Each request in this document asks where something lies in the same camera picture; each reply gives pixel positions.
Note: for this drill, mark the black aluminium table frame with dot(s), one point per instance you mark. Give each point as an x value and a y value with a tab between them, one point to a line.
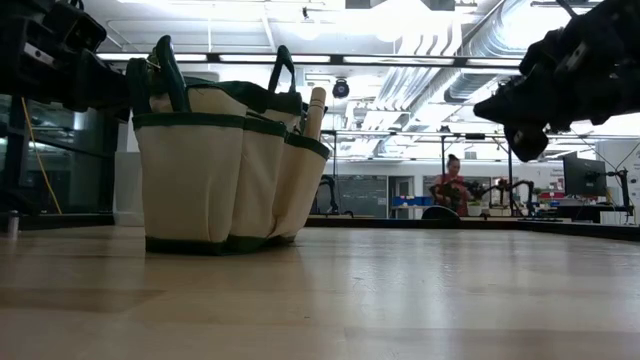
550	228

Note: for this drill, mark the black overhead rig frame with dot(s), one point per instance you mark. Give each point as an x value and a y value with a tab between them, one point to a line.
340	59

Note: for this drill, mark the beige green gardening bag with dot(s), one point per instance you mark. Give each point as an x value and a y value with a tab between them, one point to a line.
190	185

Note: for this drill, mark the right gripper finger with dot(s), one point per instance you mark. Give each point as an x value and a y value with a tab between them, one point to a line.
520	102

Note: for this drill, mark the black computer monitor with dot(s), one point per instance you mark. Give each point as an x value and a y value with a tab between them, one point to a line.
585	177

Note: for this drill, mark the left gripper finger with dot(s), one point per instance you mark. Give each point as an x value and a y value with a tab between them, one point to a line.
97	87

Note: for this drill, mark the silver metal post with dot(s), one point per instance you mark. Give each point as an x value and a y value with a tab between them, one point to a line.
12	225

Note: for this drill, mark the background black robot arm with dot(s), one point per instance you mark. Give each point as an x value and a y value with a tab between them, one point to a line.
331	187
525	192

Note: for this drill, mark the black chair back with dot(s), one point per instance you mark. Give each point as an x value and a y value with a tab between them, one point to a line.
440	214

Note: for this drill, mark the white plant pot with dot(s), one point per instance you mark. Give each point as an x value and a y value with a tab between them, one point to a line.
127	190

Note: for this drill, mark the person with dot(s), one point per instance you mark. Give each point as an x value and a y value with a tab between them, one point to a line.
452	187

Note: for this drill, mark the black background rig frame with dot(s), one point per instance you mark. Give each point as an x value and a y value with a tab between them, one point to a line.
443	170

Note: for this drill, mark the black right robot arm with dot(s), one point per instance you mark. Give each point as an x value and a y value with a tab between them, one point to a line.
627	50

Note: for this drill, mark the blue storage bins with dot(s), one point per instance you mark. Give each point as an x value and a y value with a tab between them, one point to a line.
412	201

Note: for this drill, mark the silver ceiling air duct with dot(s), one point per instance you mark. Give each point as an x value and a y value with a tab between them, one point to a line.
475	35

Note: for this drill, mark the round black ceiling camera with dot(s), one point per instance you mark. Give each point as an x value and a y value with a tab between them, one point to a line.
341	88

